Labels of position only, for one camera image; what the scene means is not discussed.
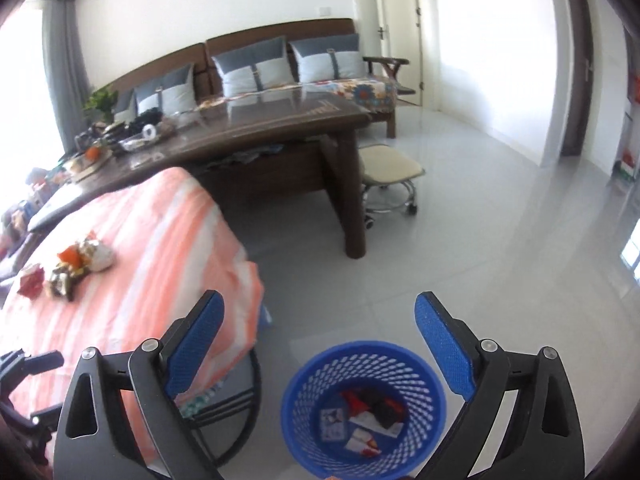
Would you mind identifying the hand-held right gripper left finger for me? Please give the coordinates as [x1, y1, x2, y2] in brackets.
[54, 289, 226, 480]

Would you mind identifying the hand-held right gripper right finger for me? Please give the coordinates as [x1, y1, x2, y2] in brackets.
[414, 291, 587, 480]

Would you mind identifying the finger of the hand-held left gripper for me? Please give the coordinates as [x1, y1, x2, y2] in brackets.
[30, 404, 63, 429]
[0, 350, 66, 397]

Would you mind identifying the red plastic bag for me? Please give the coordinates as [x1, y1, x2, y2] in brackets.
[341, 391, 371, 413]

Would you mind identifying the clear plastic container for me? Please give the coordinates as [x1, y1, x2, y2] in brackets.
[350, 407, 403, 437]

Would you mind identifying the blue plastic basket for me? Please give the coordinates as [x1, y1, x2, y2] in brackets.
[280, 341, 448, 480]

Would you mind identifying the white red packet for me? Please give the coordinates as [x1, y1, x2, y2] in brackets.
[345, 427, 381, 461]

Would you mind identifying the orange striped tablecloth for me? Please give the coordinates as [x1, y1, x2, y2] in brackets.
[0, 166, 266, 453]

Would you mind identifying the orange white wrapper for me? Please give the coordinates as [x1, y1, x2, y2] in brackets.
[56, 245, 86, 266]

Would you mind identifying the group of cosmetic bottles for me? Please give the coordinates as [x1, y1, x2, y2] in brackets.
[15, 167, 66, 201]

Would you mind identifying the beige rolling stool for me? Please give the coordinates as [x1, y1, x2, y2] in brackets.
[357, 144, 426, 231]

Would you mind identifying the thick book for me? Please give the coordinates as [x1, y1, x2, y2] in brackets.
[70, 157, 116, 178]

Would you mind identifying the glass tray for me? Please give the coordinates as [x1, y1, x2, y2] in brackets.
[120, 127, 173, 153]

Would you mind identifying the glass fruit bowl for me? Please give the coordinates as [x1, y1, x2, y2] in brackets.
[70, 145, 113, 168]

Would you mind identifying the dark wooden coffee table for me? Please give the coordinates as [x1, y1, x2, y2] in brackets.
[27, 91, 373, 261]

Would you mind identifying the grey blue pillow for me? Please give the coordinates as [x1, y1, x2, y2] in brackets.
[112, 91, 138, 116]
[289, 34, 366, 83]
[132, 62, 197, 115]
[211, 36, 297, 97]

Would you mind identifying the potted green plant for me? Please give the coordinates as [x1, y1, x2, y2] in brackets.
[82, 87, 118, 123]

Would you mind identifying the bright window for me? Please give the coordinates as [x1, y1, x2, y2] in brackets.
[0, 0, 66, 176]

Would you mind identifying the grey curtain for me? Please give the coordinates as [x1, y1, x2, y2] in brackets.
[42, 0, 91, 153]

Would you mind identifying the dark brown door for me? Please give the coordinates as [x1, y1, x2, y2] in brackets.
[560, 0, 596, 158]

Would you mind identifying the brown wooden sofa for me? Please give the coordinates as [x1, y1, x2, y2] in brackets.
[87, 18, 416, 138]

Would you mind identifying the white door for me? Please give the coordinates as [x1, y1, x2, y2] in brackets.
[372, 0, 426, 106]

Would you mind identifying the black metal table frame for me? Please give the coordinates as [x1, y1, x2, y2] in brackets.
[190, 345, 263, 471]

